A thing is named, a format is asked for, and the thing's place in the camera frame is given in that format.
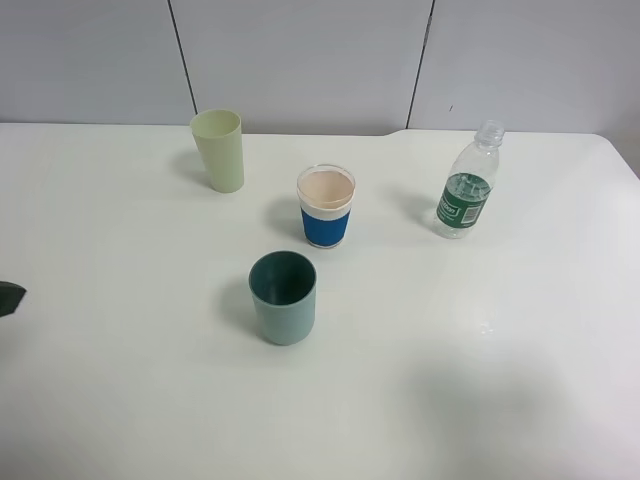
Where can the teal green plastic cup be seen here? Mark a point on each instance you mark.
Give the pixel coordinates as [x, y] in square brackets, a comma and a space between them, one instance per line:
[283, 288]

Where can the light green tall plastic cup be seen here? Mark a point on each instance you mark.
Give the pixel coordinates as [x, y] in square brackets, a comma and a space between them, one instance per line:
[218, 137]

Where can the clear water bottle green label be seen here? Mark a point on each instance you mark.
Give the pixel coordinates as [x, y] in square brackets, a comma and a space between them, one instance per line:
[470, 182]

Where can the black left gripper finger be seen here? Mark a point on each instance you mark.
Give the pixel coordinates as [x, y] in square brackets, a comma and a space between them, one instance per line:
[11, 295]

